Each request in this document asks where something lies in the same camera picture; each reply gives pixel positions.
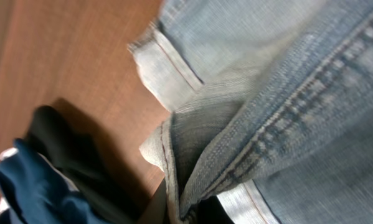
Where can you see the light blue denim shorts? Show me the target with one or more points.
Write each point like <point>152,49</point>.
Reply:
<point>271,109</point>

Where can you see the black garment under pile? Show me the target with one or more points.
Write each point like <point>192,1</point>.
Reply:
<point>76,156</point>

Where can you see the dark blue t-shirt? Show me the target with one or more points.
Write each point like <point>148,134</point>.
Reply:
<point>37,194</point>

